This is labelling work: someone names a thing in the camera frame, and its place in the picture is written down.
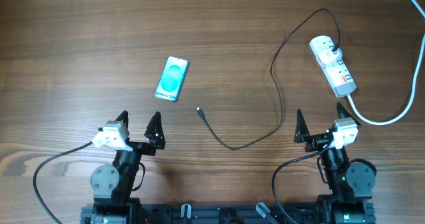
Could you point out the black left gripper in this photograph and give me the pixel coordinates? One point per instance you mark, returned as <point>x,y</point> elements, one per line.
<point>157,140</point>

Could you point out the white USB charger plug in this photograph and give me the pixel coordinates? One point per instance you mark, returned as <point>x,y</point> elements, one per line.
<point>328,56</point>

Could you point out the teal Galaxy smartphone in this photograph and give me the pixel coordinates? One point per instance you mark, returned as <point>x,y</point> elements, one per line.
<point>172,78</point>

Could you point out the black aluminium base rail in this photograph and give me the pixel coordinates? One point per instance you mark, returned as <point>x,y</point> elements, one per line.
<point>229,214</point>

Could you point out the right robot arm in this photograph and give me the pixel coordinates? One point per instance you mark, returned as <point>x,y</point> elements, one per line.
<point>350,182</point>

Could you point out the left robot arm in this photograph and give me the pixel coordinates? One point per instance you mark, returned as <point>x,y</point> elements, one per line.
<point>113,184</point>

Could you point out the white power strip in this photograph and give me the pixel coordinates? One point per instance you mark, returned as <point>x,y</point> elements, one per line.
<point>336,73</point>

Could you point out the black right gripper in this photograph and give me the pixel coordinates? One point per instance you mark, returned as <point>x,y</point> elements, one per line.
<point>303,135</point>

